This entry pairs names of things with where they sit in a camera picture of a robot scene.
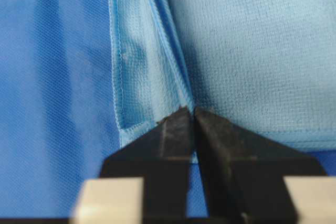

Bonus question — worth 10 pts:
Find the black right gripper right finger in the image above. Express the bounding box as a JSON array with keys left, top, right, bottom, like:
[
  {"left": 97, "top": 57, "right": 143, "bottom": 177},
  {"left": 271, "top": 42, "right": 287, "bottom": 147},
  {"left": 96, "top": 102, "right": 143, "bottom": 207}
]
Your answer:
[{"left": 195, "top": 108, "right": 335, "bottom": 223}]

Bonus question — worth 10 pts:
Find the light blue towel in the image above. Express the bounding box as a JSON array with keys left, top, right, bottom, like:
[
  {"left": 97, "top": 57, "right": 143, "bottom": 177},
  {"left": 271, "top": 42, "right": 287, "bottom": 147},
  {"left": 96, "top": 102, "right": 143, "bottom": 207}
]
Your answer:
[{"left": 109, "top": 0, "right": 335, "bottom": 151}]

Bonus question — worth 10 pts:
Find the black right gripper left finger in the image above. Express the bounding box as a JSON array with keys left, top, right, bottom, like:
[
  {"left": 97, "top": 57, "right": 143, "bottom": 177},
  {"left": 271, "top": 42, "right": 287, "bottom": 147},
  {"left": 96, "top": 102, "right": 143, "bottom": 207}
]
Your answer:
[{"left": 69, "top": 105, "right": 196, "bottom": 224}]

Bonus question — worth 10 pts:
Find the dark blue table cloth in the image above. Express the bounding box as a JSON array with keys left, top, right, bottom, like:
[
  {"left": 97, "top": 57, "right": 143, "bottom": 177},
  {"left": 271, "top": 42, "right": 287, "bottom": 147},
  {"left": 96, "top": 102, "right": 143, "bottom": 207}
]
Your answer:
[{"left": 1, "top": 0, "right": 335, "bottom": 218}]

